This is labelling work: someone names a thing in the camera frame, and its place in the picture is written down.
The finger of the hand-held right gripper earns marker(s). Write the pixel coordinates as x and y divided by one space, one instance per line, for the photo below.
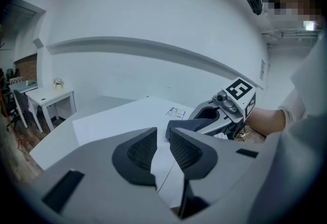
204 104
217 125

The white flower pot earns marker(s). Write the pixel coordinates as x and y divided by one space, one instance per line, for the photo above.
58 84

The person's right forearm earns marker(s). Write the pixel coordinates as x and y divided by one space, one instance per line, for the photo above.
265 120

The red checkered cloth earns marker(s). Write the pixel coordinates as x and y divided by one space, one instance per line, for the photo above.
16 80

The dark chair with draped cloth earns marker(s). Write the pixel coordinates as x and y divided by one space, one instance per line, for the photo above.
21 102

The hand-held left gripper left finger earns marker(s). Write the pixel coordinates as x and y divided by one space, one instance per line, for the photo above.
89 166

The small green item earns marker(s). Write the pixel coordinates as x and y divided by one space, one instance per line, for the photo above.
30 83

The white wall notice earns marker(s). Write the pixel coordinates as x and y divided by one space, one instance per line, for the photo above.
263 69

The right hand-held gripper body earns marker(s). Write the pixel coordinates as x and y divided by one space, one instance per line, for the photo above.
240 90

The person's cream clothing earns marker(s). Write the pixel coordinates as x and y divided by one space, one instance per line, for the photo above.
301 120

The red wooden coat rack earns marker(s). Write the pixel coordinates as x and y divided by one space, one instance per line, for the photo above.
3 95

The small white desk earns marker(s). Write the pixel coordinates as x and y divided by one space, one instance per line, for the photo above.
49 97

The grey ceiling pipes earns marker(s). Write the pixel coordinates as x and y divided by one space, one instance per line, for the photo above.
291 35

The right hand-held gripper camera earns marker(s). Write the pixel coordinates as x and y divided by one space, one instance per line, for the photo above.
224 101

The dark blue cloth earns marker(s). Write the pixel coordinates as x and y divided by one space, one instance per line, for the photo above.
184 124

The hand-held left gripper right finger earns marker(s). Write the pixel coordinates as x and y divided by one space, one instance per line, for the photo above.
230 166

